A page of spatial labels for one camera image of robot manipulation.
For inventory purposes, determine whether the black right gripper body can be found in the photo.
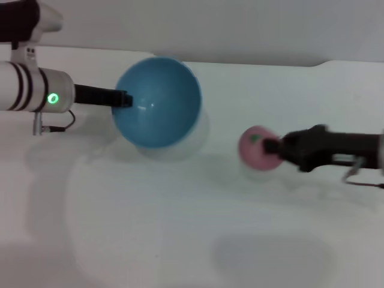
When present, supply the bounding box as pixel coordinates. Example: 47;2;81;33
280;124;384;174

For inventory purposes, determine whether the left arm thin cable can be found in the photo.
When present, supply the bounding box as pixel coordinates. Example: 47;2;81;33
32;109;76;136

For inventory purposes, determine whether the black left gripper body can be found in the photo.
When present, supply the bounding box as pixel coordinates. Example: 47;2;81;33
73;83;127;108

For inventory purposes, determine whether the pink peach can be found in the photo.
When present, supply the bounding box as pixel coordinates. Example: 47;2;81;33
238;125;283;172

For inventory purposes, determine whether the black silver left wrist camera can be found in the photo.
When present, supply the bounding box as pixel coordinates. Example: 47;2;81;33
0;0;65;49

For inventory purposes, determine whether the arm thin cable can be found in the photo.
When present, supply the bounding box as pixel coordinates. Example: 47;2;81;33
341;158;384;190
32;109;76;136

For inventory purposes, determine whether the blue bowl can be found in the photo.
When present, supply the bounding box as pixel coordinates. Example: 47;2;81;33
112;56;203;149

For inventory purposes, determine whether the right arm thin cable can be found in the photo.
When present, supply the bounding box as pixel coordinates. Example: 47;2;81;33
341;158;384;190

